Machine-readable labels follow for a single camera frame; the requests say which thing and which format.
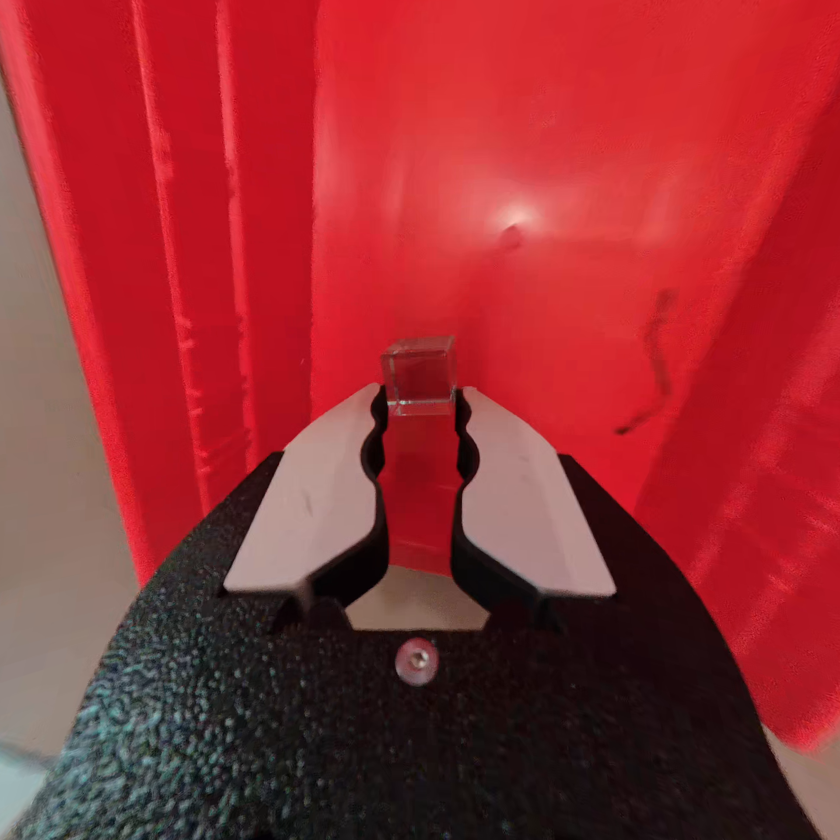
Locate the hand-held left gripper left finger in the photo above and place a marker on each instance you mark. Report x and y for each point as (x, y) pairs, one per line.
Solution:
(308, 518)

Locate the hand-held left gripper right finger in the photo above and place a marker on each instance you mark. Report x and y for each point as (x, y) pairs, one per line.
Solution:
(531, 518)

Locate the clear glass cube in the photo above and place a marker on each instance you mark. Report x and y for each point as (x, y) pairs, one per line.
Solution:
(420, 374)

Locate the red plastic bin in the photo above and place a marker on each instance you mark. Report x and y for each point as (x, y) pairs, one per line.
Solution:
(525, 164)

